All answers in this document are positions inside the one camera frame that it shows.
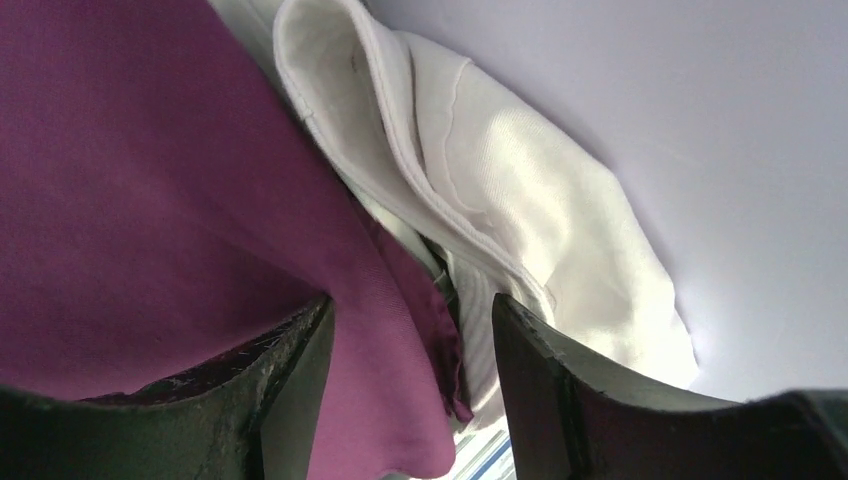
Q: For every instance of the white crumpled cloth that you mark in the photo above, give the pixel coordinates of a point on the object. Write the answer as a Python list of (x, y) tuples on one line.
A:
[(462, 170)]

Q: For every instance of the maroon wrap cloth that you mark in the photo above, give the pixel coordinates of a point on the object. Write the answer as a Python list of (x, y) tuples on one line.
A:
[(160, 206)]

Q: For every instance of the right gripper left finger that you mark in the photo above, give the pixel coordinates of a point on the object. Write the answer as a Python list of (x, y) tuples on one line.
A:
[(249, 413)]

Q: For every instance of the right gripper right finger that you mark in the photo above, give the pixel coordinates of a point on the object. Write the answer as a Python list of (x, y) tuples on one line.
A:
[(575, 414)]

